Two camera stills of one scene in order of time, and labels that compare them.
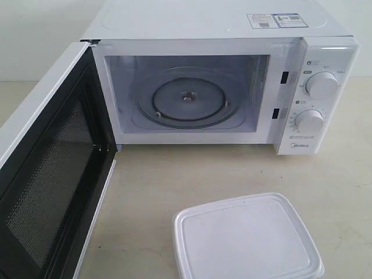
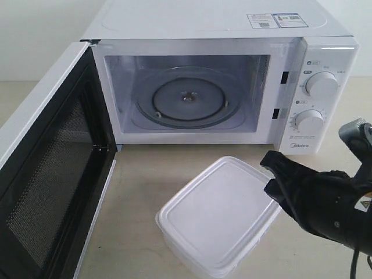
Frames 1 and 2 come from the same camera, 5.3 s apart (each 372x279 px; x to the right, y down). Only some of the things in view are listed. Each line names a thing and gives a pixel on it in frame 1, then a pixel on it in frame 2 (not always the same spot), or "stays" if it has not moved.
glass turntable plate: [188, 97] stays
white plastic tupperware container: [260, 236] → [211, 225]
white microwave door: [58, 151] stays
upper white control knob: [322, 85] stays
